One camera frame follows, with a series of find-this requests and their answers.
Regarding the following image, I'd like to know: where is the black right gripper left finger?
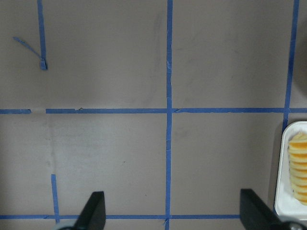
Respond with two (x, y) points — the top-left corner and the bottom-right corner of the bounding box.
(74, 191), (106, 230)

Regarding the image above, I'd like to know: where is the white rectangular tray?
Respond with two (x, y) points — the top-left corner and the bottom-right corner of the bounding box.
(274, 121), (307, 221)

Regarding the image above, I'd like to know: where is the yellow sliced bread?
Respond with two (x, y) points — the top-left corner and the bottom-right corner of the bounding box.
(288, 132), (307, 206)

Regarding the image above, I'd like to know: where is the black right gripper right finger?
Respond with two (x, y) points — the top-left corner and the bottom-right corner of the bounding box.
(240, 189), (281, 230)

